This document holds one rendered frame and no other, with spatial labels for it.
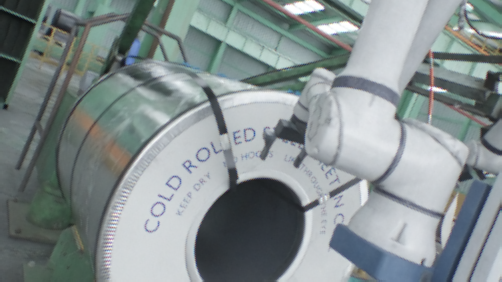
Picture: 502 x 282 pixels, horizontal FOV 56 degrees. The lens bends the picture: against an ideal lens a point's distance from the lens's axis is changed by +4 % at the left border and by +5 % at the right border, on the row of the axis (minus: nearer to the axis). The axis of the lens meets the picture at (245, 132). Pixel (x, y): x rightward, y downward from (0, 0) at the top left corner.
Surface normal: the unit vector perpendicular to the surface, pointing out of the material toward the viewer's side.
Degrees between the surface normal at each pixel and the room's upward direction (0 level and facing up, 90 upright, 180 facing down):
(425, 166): 89
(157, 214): 90
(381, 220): 68
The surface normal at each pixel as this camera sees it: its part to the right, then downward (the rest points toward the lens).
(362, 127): 0.18, -0.08
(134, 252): 0.46, 0.22
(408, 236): 0.09, -0.33
